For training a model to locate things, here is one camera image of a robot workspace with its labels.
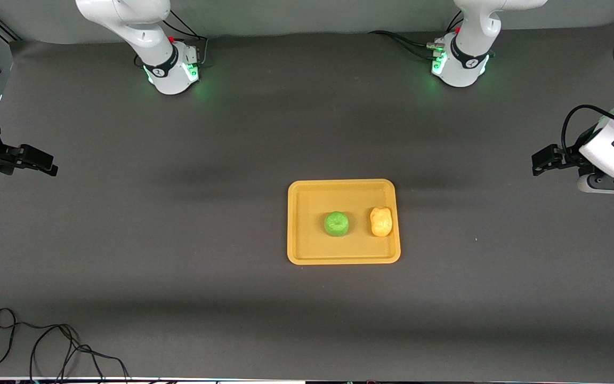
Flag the green apple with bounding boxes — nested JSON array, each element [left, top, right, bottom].
[[323, 211, 351, 237]]

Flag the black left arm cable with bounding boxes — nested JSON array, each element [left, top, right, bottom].
[[561, 103, 614, 156]]

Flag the black left base cables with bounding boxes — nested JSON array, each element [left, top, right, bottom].
[[368, 11, 462, 60]]

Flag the black right base cables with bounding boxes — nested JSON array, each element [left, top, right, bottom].
[[160, 10, 209, 67]]

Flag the black base cables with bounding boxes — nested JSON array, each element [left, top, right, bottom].
[[160, 10, 209, 67], [368, 11, 462, 60]]

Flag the yellow plastic tray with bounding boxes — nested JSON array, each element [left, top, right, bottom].
[[287, 179, 401, 266]]

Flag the black metal frame rail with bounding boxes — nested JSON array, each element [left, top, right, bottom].
[[0, 16, 23, 44]]

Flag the dark grey table mat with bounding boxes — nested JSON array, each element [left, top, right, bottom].
[[0, 24, 614, 380]]

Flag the yellow potato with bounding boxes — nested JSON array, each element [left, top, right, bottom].
[[369, 206, 393, 237]]

